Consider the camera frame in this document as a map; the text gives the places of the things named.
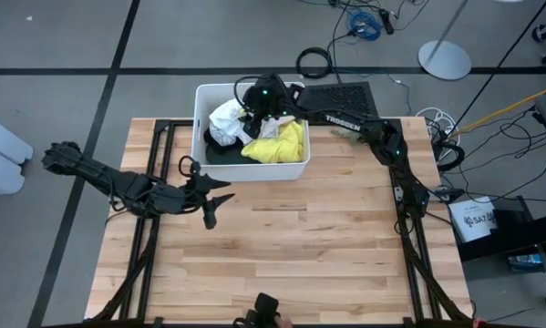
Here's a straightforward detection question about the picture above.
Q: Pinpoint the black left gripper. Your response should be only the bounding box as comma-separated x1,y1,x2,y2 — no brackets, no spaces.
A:
180,161,236,231

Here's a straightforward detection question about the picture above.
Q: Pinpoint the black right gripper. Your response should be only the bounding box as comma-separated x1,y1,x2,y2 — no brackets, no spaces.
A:
242,75,296,138

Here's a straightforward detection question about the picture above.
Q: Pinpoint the dark green sweatshirt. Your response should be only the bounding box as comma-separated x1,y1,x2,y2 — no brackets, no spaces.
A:
204,145,255,166

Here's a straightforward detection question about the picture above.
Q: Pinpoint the white printed T-shirt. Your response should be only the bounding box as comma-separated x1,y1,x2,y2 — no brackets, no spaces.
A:
208,97,255,147

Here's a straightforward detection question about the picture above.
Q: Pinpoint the yellow shirt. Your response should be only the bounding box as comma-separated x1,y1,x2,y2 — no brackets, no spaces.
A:
240,120,305,164

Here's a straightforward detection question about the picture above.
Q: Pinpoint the white perforated plastic basket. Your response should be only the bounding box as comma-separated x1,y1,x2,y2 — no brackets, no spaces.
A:
191,81,311,183

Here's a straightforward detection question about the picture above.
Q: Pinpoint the black grid floor mat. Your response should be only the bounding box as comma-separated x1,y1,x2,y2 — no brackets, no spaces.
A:
294,81,378,118

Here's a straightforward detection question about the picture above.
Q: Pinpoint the small artificial green plant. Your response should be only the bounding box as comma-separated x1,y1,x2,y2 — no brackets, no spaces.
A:
330,127,363,146

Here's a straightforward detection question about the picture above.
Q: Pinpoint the black handheld device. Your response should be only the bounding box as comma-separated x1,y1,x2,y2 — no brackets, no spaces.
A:
233,292,283,328

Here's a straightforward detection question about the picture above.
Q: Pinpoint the black power adapter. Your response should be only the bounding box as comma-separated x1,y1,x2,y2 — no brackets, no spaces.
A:
378,7,396,36

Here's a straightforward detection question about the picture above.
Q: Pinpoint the grey round-base lamp stand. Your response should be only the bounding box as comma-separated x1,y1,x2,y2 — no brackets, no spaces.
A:
417,0,472,82

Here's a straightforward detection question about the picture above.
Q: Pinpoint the yellow pole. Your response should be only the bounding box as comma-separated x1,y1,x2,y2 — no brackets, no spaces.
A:
445,83,546,138

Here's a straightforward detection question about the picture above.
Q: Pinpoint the white printed box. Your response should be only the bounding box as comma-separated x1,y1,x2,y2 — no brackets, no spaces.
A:
448,196,500,243

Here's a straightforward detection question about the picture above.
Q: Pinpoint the black equipment cart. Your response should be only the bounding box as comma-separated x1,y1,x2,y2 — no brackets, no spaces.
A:
454,195,546,274

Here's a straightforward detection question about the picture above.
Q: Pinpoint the blue flat box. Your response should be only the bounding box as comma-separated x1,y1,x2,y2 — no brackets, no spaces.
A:
508,253,545,273

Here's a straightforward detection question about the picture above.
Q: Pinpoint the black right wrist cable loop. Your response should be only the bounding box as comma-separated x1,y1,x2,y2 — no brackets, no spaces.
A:
233,75,264,110

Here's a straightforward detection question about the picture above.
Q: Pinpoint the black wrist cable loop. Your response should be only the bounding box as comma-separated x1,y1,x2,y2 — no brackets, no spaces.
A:
178,155,201,181
233,75,264,110

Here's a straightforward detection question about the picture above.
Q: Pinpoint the black left wrist cable loop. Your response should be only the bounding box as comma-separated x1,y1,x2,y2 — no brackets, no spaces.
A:
178,155,201,181

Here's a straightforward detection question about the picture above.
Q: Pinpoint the coiled black cable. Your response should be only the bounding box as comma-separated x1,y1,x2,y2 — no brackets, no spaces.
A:
294,46,334,80

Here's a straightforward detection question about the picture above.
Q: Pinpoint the black aluminium table frame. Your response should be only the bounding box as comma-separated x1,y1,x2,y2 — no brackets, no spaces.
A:
88,117,474,328

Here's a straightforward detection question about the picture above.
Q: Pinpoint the coiled blue cable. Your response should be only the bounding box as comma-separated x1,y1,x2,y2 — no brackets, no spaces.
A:
345,9,383,42

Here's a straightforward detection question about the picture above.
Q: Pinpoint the coiled white cable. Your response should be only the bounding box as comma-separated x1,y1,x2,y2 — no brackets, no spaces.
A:
416,107,460,147

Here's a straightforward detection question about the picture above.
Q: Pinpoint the thin black cable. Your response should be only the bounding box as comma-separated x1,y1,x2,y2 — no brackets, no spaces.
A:
445,0,546,138

